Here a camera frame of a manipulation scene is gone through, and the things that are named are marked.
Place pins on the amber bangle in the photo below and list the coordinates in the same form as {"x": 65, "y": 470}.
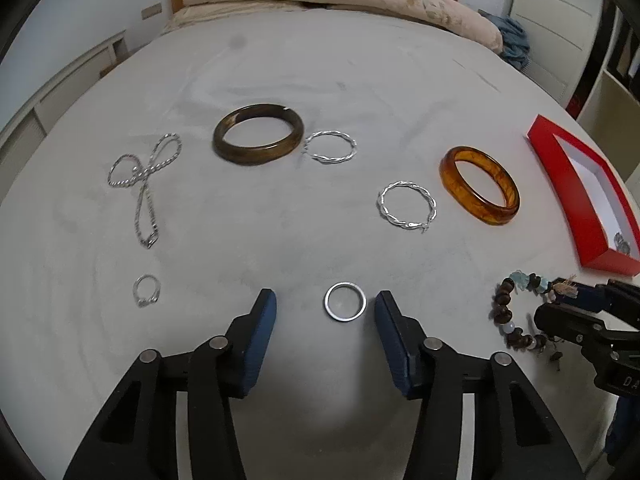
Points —
{"x": 452, "y": 185}

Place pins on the silver twisted hoop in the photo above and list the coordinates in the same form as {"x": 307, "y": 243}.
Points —
{"x": 381, "y": 206}
{"x": 330, "y": 161}

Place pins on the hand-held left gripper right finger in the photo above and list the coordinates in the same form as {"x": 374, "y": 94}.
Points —
{"x": 390, "y": 340}

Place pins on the white wardrobe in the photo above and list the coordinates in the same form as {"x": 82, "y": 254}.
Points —
{"x": 555, "y": 10}

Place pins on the small silver trinket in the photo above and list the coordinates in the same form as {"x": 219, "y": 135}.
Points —
{"x": 622, "y": 243}

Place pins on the wall socket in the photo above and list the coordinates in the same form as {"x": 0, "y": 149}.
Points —
{"x": 151, "y": 10}

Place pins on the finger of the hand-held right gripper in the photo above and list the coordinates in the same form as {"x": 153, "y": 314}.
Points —
{"x": 592, "y": 297}
{"x": 565, "y": 317}

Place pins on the open shelf unit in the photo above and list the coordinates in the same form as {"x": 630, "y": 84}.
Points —
{"x": 612, "y": 85}

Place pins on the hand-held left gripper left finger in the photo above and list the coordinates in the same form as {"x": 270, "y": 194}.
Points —
{"x": 262, "y": 330}

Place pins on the bed with grey sheet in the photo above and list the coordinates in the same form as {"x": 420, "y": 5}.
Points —
{"x": 300, "y": 240}

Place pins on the red jewelry box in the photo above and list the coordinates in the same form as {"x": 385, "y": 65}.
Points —
{"x": 560, "y": 175}

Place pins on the person's right hand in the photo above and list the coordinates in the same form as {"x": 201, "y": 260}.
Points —
{"x": 625, "y": 430}

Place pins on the white low cabinet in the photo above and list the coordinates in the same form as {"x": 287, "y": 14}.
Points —
{"x": 60, "y": 90}

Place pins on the dark brown bangle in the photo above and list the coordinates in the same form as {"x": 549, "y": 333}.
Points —
{"x": 250, "y": 157}

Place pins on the blue cloth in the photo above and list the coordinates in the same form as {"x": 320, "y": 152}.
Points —
{"x": 512, "y": 35}

